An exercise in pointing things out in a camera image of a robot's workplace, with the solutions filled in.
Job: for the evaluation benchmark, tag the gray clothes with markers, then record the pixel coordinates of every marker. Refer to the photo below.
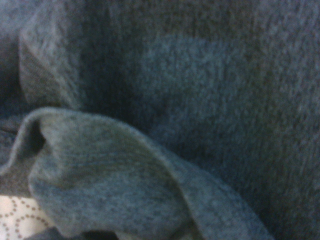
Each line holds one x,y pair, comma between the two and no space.
175,100

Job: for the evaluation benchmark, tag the white patterned bed duvet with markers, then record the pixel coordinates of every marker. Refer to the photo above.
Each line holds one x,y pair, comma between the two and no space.
15,217

